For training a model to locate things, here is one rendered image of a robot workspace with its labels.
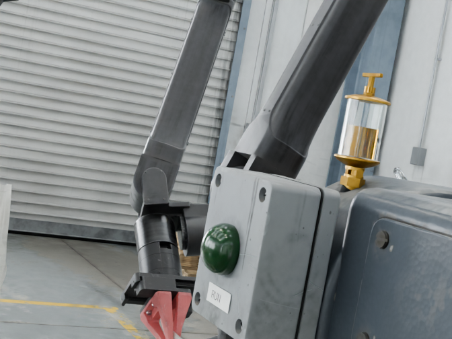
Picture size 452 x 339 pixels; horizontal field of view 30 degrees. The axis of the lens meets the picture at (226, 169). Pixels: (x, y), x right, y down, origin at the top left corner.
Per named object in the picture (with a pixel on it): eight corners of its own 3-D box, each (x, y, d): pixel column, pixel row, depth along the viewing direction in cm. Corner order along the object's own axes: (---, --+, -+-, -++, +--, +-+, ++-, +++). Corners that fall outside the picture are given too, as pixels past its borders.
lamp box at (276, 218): (189, 308, 52) (214, 165, 51) (253, 313, 54) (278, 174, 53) (242, 346, 45) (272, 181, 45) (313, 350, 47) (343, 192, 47)
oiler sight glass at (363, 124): (329, 152, 53) (340, 97, 53) (362, 157, 54) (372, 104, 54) (351, 157, 51) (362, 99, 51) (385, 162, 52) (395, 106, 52)
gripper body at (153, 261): (208, 290, 112) (200, 243, 117) (136, 284, 108) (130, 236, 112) (190, 314, 117) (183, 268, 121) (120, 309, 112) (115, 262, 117)
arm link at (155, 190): (135, 192, 126) (140, 167, 118) (210, 188, 128) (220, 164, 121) (142, 268, 121) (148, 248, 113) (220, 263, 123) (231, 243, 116)
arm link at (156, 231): (132, 231, 122) (134, 208, 118) (179, 229, 123) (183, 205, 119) (136, 272, 118) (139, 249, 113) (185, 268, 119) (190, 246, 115)
